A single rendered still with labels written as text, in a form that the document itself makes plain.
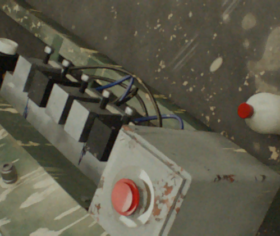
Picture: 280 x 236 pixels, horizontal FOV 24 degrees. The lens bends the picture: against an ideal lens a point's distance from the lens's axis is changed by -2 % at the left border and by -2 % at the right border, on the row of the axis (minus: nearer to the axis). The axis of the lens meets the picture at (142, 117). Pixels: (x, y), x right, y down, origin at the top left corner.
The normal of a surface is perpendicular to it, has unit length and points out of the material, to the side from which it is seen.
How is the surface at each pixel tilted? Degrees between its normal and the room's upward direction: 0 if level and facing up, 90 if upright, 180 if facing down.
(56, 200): 57
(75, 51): 0
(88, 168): 0
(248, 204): 90
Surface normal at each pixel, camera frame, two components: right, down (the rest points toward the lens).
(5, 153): -0.08, -0.79
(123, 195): -0.72, -0.07
